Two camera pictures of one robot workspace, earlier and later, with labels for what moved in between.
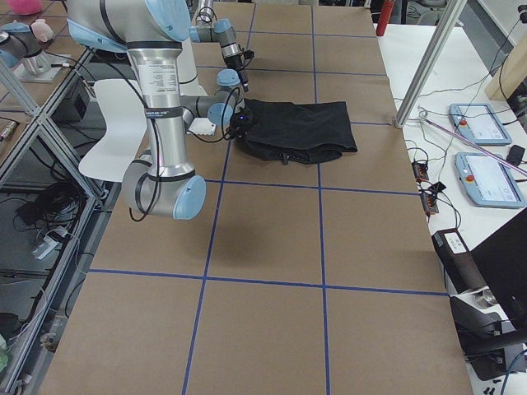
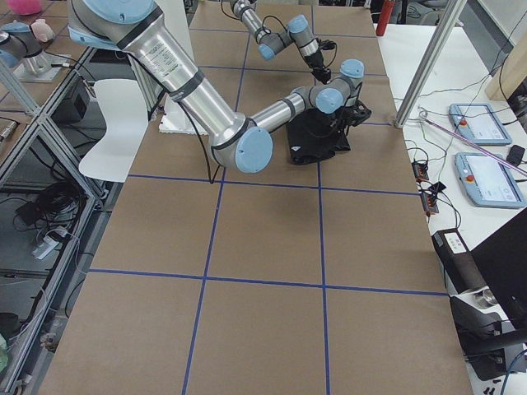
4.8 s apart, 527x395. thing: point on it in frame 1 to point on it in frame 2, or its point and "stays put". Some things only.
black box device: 462,274 stays put
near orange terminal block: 429,203 stays put
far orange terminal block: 421,171 stays put
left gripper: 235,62 to 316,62
